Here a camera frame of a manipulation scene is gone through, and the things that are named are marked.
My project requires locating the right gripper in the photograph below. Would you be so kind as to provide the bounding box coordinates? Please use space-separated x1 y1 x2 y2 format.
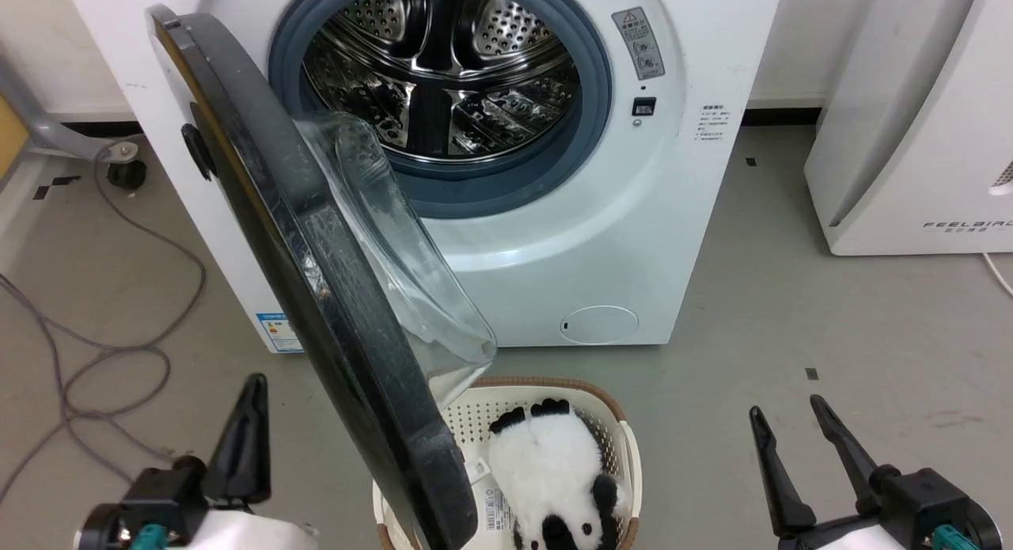
749 393 1003 550

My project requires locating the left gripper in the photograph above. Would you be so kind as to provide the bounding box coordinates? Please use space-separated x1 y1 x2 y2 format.
75 374 320 550

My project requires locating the black round washing machine door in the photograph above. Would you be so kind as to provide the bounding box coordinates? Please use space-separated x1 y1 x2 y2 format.
146 4 499 550

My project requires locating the white front-load washing machine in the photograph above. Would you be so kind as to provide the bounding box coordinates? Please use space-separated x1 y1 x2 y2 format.
63 0 785 354

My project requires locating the grey-blue rubber door gasket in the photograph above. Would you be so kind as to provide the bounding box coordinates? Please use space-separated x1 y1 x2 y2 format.
267 0 613 220

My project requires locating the blue energy label sticker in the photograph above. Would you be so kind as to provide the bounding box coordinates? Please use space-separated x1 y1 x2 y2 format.
256 312 304 354

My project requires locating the white laundry basket brown rim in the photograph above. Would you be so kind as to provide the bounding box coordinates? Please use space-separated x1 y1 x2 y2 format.
372 376 643 550

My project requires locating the white barcode paper tag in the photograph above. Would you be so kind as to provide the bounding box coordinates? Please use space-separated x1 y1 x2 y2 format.
473 487 517 535

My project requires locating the black and white panda plush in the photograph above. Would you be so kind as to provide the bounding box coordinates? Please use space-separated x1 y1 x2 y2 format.
488 398 631 550

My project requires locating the black caster wheel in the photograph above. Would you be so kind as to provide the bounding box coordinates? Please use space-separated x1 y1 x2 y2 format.
106 160 148 192

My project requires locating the white air purifier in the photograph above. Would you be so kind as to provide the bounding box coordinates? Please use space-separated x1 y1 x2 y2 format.
804 0 1013 257

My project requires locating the grey chair base leg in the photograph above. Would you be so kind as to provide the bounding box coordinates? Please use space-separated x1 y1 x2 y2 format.
0 50 140 165

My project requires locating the yellow wooden board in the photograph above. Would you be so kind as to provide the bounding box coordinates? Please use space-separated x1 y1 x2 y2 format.
0 95 30 180

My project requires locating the stainless steel washer drum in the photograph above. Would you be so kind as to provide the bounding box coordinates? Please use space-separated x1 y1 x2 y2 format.
302 0 582 164

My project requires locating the grey warning sticker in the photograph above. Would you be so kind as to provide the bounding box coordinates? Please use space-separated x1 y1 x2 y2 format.
611 7 666 82

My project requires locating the grey floor cable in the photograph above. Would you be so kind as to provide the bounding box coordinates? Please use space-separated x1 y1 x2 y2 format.
0 150 207 504

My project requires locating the white power cable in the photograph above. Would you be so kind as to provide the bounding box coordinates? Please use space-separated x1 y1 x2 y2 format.
982 252 1013 299

